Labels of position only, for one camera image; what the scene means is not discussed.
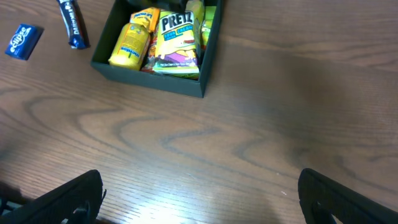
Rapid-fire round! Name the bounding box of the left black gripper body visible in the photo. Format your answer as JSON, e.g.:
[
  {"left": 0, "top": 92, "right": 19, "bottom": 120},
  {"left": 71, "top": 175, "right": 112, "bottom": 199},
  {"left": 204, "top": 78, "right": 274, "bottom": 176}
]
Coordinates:
[{"left": 127, "top": 0, "right": 188, "bottom": 13}]

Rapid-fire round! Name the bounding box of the Haribo gummy candy bag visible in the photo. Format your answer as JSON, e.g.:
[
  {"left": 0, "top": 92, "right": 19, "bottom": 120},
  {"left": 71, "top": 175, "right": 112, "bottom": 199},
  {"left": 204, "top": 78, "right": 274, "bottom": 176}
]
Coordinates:
[{"left": 141, "top": 1, "right": 216, "bottom": 73}]

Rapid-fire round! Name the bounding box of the green Pretz snack box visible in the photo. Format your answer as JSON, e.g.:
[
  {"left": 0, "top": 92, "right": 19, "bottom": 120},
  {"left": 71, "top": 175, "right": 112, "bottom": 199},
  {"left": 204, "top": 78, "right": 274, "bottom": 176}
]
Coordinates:
[{"left": 153, "top": 10, "right": 200, "bottom": 80}]

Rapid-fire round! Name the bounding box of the small orange snack packet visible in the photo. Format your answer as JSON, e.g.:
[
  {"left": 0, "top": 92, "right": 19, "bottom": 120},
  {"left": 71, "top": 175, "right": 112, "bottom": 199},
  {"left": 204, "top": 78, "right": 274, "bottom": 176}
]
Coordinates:
[{"left": 129, "top": 7, "right": 160, "bottom": 32}]

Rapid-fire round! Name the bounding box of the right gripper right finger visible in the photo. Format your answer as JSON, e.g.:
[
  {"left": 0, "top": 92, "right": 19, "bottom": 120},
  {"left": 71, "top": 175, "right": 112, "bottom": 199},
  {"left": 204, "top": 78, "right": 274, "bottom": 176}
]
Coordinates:
[{"left": 298, "top": 168, "right": 397, "bottom": 224}]

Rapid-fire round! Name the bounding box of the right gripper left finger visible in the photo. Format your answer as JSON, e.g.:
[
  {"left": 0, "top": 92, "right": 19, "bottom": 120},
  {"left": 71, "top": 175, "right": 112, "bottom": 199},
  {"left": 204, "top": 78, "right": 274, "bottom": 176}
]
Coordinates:
[{"left": 1, "top": 169, "right": 106, "bottom": 224}]

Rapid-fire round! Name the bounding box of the blue Eclipse gum pack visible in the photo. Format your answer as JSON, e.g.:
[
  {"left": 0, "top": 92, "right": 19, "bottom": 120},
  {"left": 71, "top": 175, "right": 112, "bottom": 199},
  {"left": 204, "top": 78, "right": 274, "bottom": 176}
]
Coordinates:
[{"left": 5, "top": 24, "right": 44, "bottom": 60}]

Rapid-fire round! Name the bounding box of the yellow Mentos gum bottle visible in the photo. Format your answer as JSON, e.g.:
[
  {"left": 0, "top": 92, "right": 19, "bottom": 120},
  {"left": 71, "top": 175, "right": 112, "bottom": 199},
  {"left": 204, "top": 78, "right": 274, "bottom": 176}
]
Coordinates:
[{"left": 108, "top": 23, "right": 150, "bottom": 70}]

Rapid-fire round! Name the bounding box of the dark blue chocolate bar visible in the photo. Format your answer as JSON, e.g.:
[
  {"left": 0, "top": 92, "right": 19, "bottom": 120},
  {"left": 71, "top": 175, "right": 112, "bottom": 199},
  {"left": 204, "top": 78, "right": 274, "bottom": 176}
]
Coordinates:
[{"left": 57, "top": 0, "right": 90, "bottom": 49}]

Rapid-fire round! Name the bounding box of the black gift box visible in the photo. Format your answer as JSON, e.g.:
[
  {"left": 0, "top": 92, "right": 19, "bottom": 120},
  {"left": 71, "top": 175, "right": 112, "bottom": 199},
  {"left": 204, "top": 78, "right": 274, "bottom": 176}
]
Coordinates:
[{"left": 91, "top": 0, "right": 224, "bottom": 98}]

